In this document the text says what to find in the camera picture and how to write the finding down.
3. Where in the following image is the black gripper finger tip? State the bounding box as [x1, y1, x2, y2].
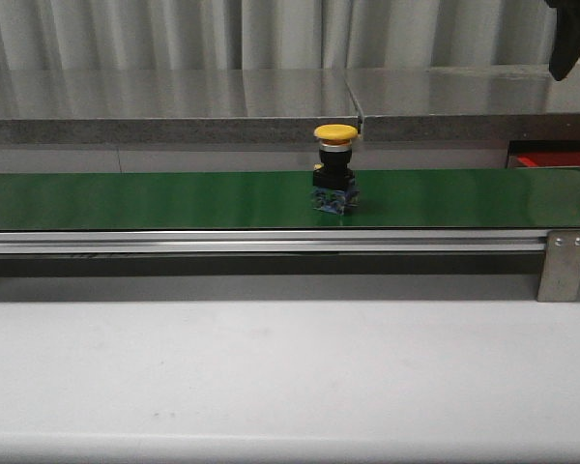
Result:
[545, 0, 580, 81]

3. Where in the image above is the yellow mushroom push button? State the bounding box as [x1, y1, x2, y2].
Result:
[311, 124, 359, 216]

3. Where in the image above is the grey stone slab right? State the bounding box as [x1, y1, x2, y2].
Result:
[345, 65, 580, 142]

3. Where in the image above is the grey stone slab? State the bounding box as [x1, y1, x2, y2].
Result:
[345, 65, 580, 142]
[0, 70, 361, 145]

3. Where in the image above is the red plastic tray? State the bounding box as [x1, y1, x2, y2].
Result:
[514, 152, 580, 168]

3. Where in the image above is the green conveyor belt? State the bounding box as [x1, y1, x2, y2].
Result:
[0, 168, 580, 231]

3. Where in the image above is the white pleated curtain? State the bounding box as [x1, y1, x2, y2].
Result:
[0, 1, 556, 71]

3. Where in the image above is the grey stone slab left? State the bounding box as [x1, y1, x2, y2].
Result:
[0, 70, 361, 145]

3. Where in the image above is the steel conveyor support bracket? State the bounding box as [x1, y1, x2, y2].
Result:
[536, 229, 580, 303]

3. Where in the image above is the aluminium conveyor side rail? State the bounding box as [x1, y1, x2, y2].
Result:
[0, 229, 548, 254]

